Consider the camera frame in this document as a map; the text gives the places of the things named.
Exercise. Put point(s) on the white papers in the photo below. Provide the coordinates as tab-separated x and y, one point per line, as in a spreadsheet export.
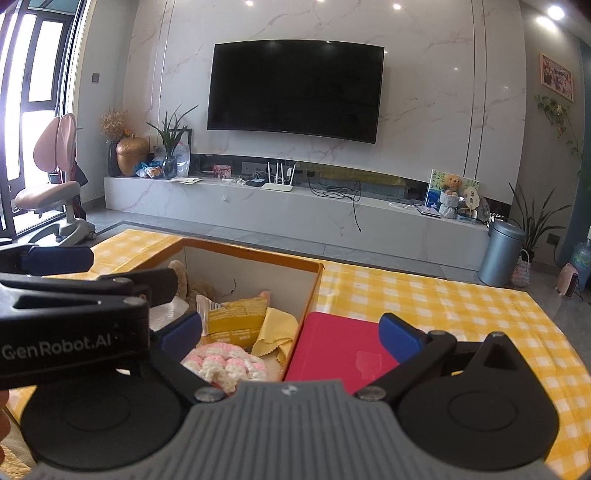
184	180

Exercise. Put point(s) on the decorative plate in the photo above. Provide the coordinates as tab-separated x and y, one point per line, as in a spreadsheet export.
483	210

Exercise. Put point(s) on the dark framed glass door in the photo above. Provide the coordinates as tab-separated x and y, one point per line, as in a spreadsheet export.
41	55

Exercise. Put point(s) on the small black box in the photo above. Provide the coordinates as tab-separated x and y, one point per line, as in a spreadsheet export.
256	182

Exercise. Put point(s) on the blue white bag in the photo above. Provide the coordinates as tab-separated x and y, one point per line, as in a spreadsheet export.
183	157

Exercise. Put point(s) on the white marble television console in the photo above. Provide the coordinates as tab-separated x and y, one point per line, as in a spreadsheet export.
277	212

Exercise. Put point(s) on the round paper fan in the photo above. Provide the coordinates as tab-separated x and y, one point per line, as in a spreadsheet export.
470	196

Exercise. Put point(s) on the pink white crocheted piece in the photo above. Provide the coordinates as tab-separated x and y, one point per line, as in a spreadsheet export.
221	362

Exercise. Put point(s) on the yellow checkered tablecloth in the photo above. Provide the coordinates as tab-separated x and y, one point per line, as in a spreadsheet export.
461	304

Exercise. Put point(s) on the long-leaf potted plant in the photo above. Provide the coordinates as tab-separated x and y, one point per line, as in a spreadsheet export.
535	226

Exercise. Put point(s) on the framed wall picture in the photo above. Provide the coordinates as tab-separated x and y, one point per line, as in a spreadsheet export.
556	77

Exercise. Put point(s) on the green printed poster board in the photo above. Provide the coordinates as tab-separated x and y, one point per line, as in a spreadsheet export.
433	194

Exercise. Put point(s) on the red lidded box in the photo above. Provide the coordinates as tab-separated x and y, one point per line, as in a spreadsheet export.
332	346

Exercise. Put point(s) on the hanging wall vine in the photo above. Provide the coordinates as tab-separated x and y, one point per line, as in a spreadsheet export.
556	110

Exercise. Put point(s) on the yellow snack packet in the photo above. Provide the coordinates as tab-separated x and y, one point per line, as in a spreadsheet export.
235	318

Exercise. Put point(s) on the yellow cleaning cloth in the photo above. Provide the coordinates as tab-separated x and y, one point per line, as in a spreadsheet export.
277	327

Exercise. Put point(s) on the pink space heater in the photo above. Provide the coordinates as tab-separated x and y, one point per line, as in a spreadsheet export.
568	279

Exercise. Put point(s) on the small woven basket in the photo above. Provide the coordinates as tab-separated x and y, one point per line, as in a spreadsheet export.
521	272

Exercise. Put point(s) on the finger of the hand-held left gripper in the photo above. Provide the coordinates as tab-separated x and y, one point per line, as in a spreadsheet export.
157	281
55	259

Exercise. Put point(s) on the person's left hand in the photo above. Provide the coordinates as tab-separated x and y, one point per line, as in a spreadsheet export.
3	424

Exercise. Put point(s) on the teddy bear with basket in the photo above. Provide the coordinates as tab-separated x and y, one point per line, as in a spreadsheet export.
451	182

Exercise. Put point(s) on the white router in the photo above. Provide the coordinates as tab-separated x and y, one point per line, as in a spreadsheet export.
277	187

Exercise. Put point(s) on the pink photo card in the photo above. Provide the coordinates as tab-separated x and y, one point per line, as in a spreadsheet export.
222	170

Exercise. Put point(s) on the dried flowers in dark vase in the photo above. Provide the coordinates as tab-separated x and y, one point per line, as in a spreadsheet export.
113	122

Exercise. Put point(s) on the blue water jug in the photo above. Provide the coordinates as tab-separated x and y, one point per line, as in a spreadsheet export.
584	256

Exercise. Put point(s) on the flat book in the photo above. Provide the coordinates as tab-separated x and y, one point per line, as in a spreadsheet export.
429	211

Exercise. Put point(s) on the gold vase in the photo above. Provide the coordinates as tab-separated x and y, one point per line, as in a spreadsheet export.
132	157

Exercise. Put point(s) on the snack bags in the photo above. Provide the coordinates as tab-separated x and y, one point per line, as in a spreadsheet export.
150	170

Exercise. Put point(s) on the grey trash can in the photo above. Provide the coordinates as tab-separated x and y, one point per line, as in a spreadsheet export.
501	254

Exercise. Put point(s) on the ceiling spotlight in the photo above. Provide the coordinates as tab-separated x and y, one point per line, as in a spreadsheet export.
556	11

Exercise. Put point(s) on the green plant in glass vase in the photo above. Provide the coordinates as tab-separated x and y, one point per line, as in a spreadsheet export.
168	134

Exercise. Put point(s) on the pink desk chair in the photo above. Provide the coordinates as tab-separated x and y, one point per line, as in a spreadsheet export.
46	194

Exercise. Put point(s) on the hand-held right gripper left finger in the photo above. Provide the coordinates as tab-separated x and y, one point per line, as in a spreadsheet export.
182	334

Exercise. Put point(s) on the clear plastic packaging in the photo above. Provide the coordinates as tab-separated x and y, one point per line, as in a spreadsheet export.
168	314

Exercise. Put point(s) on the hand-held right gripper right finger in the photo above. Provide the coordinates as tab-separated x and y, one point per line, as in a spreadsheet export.
401	337

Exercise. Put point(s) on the orange cardboard box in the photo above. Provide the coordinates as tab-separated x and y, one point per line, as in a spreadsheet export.
258	281

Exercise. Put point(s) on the black wall television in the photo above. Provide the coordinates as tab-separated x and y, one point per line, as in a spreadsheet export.
295	92

